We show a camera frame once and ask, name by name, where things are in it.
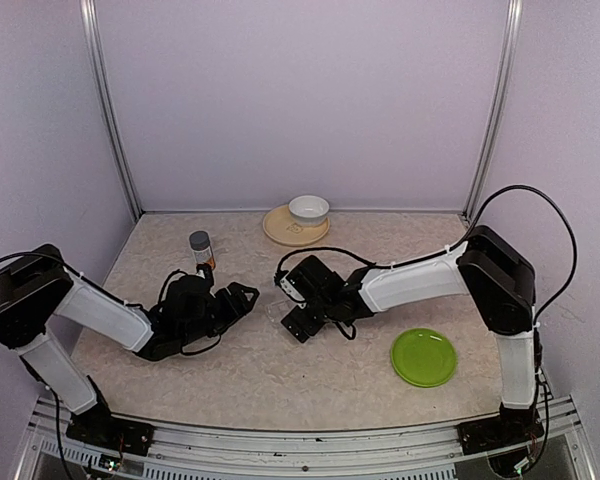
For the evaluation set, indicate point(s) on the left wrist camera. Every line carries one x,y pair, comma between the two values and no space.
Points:
205,272

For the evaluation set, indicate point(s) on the front aluminium rail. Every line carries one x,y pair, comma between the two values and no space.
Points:
186,451

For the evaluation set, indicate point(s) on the green round plate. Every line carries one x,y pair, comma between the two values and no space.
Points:
423,358

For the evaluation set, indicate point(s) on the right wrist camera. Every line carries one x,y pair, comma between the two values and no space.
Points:
286,286

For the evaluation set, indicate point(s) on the aluminium frame post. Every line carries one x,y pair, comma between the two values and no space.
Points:
90,23
496,111

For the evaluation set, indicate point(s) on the clear plastic pill organizer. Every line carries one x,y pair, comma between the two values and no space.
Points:
276,311

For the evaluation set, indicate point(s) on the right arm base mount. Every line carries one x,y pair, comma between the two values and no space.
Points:
509,427

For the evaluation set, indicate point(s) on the white ceramic bowl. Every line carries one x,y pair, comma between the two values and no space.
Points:
309,210

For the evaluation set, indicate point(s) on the left aluminium frame post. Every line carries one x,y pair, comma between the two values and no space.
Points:
90,23

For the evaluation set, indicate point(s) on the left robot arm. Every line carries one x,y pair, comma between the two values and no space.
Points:
38,285

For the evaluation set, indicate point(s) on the beige round plate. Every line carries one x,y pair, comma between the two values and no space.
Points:
279,226

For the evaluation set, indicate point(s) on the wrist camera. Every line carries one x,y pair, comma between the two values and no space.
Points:
205,272
286,286

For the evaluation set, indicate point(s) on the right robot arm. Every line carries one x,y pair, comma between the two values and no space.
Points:
481,266

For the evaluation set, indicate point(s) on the right aluminium frame post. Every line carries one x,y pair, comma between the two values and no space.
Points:
496,111

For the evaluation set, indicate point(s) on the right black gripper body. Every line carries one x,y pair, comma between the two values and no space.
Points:
309,327

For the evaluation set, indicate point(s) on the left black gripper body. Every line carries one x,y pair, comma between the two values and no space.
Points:
218,320

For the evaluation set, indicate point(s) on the orange pill bottle grey cap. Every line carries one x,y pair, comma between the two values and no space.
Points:
200,244

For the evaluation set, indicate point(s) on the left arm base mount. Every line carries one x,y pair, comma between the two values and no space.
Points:
99,427

